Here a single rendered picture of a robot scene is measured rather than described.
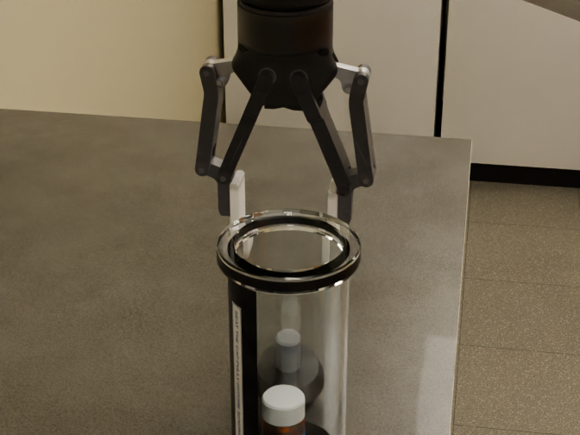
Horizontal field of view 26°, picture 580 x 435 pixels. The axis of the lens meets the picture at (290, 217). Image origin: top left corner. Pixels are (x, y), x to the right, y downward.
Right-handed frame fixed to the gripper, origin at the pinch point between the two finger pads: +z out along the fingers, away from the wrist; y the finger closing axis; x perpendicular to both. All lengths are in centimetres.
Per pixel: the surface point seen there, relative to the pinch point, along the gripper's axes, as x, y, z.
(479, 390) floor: -136, -21, 111
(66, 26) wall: -113, 57, 24
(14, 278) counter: -16.0, 31.7, 17.4
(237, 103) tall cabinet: -235, 51, 89
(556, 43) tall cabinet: -234, -36, 66
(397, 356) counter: -7.5, -9.6, 17.5
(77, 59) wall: -117, 57, 32
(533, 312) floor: -170, -33, 111
